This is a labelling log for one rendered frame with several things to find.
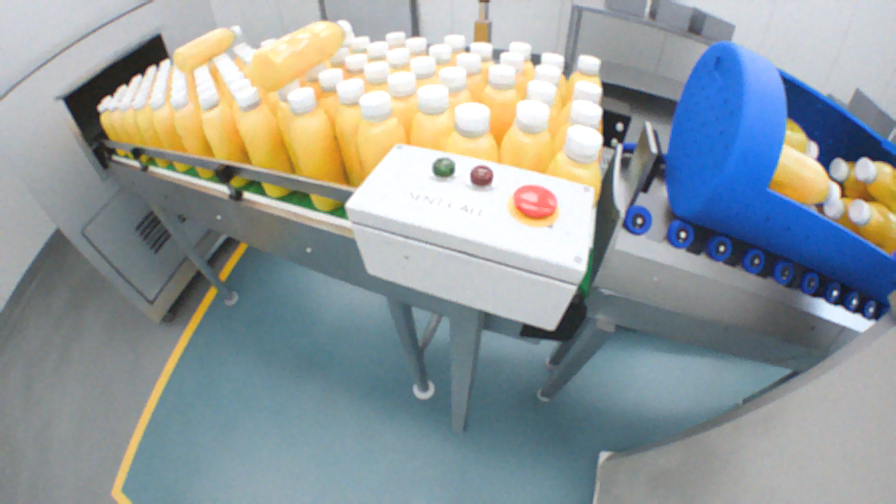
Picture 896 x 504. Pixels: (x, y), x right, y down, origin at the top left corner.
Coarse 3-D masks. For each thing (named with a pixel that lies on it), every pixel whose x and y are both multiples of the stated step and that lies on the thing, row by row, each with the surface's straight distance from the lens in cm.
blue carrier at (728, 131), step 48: (720, 48) 57; (720, 96) 52; (768, 96) 48; (816, 96) 70; (672, 144) 67; (720, 144) 48; (768, 144) 46; (816, 144) 84; (864, 144) 87; (672, 192) 60; (720, 192) 46; (768, 192) 49; (768, 240) 57; (816, 240) 58; (864, 240) 64; (864, 288) 79
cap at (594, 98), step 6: (576, 84) 51; (582, 84) 52; (588, 84) 52; (594, 84) 53; (576, 90) 50; (582, 90) 50; (588, 90) 50; (594, 90) 50; (600, 90) 51; (576, 96) 51; (582, 96) 50; (588, 96) 50; (594, 96) 50; (594, 102) 51
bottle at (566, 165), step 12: (564, 144) 39; (564, 156) 39; (576, 156) 37; (552, 168) 39; (564, 168) 38; (576, 168) 38; (588, 168) 38; (576, 180) 38; (588, 180) 38; (600, 180) 40
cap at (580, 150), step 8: (576, 128) 38; (584, 128) 39; (568, 136) 37; (576, 136) 37; (584, 136) 37; (592, 136) 38; (600, 136) 38; (568, 144) 37; (576, 144) 36; (584, 144) 36; (592, 144) 36; (600, 144) 38; (576, 152) 37; (584, 152) 37; (592, 152) 37
